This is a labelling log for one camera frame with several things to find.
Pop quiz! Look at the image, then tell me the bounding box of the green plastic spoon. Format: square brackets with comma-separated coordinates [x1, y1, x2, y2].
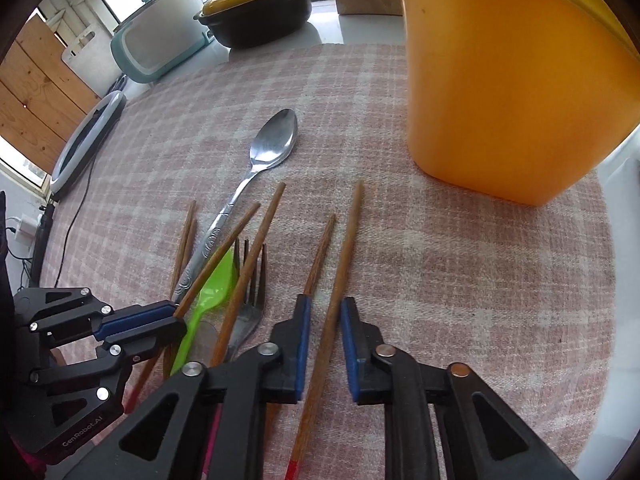
[169, 243, 240, 375]

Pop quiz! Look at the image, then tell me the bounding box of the metal spoon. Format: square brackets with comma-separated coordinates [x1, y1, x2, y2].
[171, 108, 298, 304]

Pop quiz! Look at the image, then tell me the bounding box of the brown wooden plank panel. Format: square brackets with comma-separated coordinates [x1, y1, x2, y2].
[1, 15, 100, 172]

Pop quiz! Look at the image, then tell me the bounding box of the white cutting board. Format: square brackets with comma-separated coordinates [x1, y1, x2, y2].
[61, 25, 122, 96]

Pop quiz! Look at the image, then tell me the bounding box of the white teal canister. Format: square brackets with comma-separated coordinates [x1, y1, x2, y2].
[110, 0, 210, 84]

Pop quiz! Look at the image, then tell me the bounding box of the metal fork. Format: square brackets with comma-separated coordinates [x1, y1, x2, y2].
[224, 244, 267, 363]

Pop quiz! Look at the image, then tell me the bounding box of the white power adapter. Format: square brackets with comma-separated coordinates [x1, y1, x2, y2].
[9, 214, 40, 247]

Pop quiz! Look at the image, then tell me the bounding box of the black cable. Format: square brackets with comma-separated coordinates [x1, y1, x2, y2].
[52, 156, 99, 288]

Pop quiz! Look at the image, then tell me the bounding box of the wooden chopstick red tip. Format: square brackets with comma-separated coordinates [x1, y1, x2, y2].
[284, 180, 364, 480]

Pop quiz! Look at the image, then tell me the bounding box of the orange plastic utensil holder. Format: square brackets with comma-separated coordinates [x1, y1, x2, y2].
[402, 0, 639, 206]

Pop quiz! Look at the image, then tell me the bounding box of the black pot yellow lid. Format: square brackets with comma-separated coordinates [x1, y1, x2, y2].
[193, 0, 311, 49]

